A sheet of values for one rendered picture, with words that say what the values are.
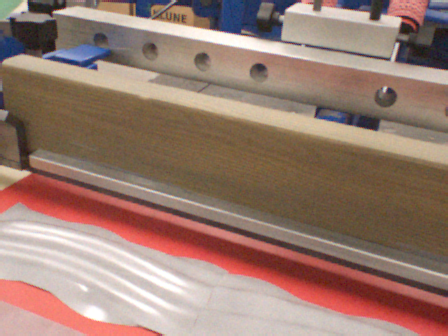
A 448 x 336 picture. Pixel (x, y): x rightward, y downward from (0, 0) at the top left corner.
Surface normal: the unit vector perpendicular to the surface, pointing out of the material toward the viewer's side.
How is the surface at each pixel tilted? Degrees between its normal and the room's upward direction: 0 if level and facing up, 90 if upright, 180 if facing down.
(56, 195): 0
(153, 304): 33
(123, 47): 90
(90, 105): 90
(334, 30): 90
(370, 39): 90
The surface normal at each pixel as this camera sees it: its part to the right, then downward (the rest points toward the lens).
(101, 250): -0.17, -0.51
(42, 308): 0.08, -0.87
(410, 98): -0.37, 0.42
